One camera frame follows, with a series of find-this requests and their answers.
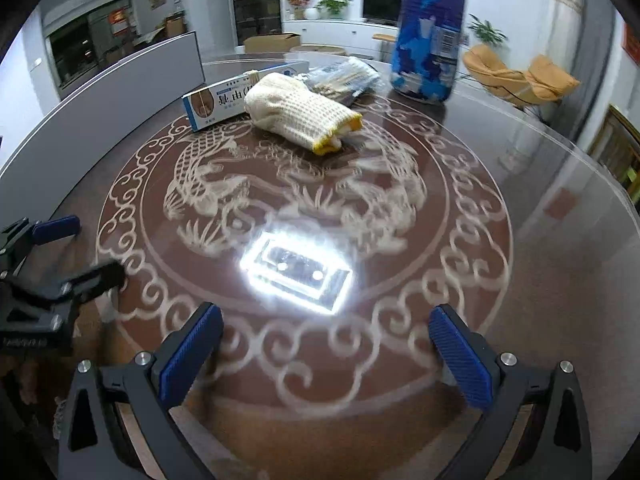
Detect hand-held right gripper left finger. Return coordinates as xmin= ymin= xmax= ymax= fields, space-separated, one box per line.
xmin=57 ymin=301 xmax=224 ymax=480

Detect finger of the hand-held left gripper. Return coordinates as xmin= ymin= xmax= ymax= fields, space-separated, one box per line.
xmin=0 ymin=215 xmax=82 ymax=281
xmin=0 ymin=261 xmax=126 ymax=332

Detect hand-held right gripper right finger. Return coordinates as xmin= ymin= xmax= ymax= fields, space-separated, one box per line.
xmin=429 ymin=304 xmax=593 ymax=480

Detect long blue white box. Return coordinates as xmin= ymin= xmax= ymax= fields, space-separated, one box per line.
xmin=181 ymin=59 xmax=310 ymax=133

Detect cream knit gloves yellow cuffs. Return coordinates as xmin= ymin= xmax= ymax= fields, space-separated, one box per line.
xmin=244 ymin=72 xmax=363 ymax=156

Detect bag of cotton swabs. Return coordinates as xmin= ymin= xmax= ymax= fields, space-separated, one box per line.
xmin=305 ymin=56 xmax=383 ymax=98

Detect grey partition panel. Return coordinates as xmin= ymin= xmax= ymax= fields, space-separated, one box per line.
xmin=0 ymin=30 xmax=206 ymax=186

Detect dark glass window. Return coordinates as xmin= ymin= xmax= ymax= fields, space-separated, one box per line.
xmin=44 ymin=12 xmax=98 ymax=86

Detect wooden chair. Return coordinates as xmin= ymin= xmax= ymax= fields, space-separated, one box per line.
xmin=587 ymin=104 xmax=640 ymax=196

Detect brown cardboard box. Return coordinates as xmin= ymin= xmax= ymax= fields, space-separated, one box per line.
xmin=243 ymin=32 xmax=302 ymax=53

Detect blue camouflage cylinder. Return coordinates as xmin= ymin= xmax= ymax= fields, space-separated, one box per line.
xmin=390 ymin=0 xmax=473 ymax=105

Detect leafy floor plant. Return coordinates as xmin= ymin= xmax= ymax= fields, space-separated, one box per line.
xmin=467 ymin=14 xmax=508 ymax=48

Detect wooden bench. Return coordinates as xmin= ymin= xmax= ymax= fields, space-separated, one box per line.
xmin=372 ymin=33 xmax=398 ymax=61

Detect grey curtain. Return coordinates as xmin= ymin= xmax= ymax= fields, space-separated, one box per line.
xmin=575 ymin=0 xmax=626 ymax=126

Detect white television cabinet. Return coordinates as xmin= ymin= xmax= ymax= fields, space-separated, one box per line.
xmin=281 ymin=19 xmax=401 ymax=58

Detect white floor air conditioner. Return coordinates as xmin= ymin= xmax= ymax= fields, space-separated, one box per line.
xmin=542 ymin=0 xmax=586 ymax=68

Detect green potted plant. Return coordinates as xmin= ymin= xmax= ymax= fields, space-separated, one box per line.
xmin=316 ymin=0 xmax=353 ymax=20

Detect black television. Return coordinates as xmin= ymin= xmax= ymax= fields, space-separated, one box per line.
xmin=362 ymin=0 xmax=407 ymax=25

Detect red wall hanging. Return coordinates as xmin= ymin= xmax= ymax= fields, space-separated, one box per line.
xmin=622 ymin=22 xmax=640 ymax=66

